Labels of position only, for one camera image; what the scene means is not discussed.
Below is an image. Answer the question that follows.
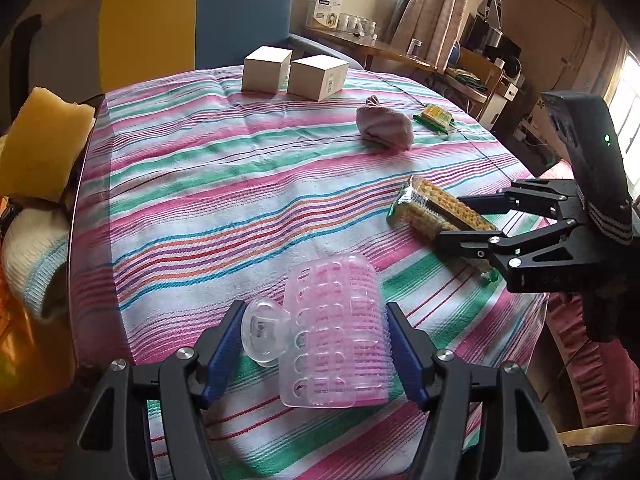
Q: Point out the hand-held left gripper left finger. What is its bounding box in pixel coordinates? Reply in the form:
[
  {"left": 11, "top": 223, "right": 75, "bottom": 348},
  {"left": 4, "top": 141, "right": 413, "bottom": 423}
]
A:
[{"left": 60, "top": 299, "right": 247, "bottom": 480}]

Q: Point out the wooden side table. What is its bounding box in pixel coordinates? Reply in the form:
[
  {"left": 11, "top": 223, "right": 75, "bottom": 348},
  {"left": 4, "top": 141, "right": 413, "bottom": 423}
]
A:
[{"left": 305, "top": 25, "right": 438, "bottom": 73}]

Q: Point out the long cracker packet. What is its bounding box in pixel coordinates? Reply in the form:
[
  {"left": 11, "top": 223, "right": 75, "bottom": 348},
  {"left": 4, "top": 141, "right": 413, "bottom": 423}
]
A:
[{"left": 387, "top": 175, "right": 501, "bottom": 283}]

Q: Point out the beige curtain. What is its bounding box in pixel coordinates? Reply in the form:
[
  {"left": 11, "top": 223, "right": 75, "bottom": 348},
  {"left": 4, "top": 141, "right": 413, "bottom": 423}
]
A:
[{"left": 390, "top": 0, "right": 476, "bottom": 68}]

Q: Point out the grey yellow blue armchair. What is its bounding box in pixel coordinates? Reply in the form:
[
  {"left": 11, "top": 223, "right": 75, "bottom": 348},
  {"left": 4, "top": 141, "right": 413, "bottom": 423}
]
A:
[{"left": 0, "top": 0, "right": 366, "bottom": 111}]

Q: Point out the pink sock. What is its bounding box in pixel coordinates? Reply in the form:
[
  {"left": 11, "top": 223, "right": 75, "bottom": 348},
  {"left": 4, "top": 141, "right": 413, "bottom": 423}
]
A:
[{"left": 356, "top": 95, "right": 415, "bottom": 152}]

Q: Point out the small green yellow packet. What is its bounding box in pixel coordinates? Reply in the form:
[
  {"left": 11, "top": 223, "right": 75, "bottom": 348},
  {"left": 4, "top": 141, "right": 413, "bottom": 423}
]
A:
[{"left": 412, "top": 102, "right": 456, "bottom": 135}]

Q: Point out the white sock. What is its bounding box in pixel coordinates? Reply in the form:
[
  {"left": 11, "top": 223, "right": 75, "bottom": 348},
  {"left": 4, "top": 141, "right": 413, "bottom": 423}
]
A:
[{"left": 0, "top": 205, "right": 71, "bottom": 318}]

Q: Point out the cluttered wooden shelf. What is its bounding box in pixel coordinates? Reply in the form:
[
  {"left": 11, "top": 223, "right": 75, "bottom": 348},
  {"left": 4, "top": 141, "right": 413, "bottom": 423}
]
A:
[{"left": 440, "top": 47, "right": 526, "bottom": 126}]

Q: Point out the striped tablecloth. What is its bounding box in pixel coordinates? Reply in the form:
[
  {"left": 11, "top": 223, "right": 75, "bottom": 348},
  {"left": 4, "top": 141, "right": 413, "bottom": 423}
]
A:
[{"left": 67, "top": 66, "right": 551, "bottom": 480}]

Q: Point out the white printed carton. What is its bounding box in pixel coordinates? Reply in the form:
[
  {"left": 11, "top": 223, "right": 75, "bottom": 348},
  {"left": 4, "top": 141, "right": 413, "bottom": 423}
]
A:
[{"left": 306, "top": 0, "right": 343, "bottom": 28}]

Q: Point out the yellow sponge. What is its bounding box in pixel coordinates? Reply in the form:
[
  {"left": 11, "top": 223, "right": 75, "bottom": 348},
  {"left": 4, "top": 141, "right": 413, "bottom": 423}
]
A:
[{"left": 0, "top": 86, "right": 97, "bottom": 203}]

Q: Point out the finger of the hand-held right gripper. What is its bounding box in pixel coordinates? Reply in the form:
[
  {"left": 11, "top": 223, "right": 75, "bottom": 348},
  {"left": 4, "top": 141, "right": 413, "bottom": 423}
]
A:
[
  {"left": 457, "top": 179, "right": 581, "bottom": 222},
  {"left": 434, "top": 216, "right": 598, "bottom": 295}
]

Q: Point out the white cardboard box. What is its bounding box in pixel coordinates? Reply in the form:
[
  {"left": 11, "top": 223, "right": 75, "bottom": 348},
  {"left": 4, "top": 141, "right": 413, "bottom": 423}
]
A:
[
  {"left": 288, "top": 55, "right": 350, "bottom": 102},
  {"left": 241, "top": 46, "right": 293, "bottom": 95}
]

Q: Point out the pink cloth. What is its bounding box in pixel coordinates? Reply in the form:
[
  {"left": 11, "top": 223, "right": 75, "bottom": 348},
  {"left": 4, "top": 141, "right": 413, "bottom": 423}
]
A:
[{"left": 545, "top": 160, "right": 640, "bottom": 431}]

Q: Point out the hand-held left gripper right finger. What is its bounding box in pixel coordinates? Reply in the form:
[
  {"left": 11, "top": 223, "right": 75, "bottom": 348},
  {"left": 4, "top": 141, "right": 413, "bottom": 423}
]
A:
[{"left": 386, "top": 301, "right": 576, "bottom": 480}]

